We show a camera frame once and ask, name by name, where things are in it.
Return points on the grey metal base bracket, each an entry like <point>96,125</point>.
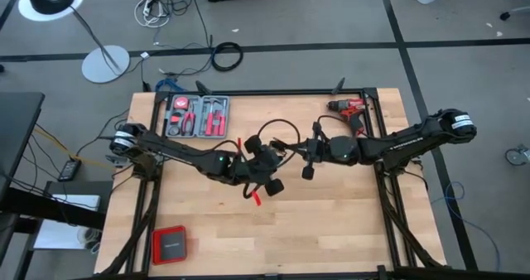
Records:
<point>114,160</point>

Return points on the grey caster wheel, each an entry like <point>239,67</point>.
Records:
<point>515,155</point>

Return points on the red tape measure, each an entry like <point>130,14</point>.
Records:
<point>180,103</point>

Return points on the black floor lamp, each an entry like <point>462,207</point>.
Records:
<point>105,64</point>

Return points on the office chair base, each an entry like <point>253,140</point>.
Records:
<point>504,16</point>

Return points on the black aluminium rig frame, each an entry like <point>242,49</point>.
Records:
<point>290,92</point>

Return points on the small white adapter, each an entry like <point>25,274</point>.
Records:
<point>145,55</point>

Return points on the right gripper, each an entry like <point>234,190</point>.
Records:
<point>316,150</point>

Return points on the white storage box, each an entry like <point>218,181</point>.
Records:
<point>62,235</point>

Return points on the black desk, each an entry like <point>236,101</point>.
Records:
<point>16,126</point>

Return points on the red square bin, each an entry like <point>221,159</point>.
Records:
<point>170,247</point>

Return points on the black power adapter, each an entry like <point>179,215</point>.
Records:
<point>69,169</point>

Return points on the grey tool kit case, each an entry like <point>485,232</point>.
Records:
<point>198,102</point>

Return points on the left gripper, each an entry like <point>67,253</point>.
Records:
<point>258,166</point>

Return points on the white power strip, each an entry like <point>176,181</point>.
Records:
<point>145,8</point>

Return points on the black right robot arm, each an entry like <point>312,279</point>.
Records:
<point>397,145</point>

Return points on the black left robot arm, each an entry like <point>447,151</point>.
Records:
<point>178,151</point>

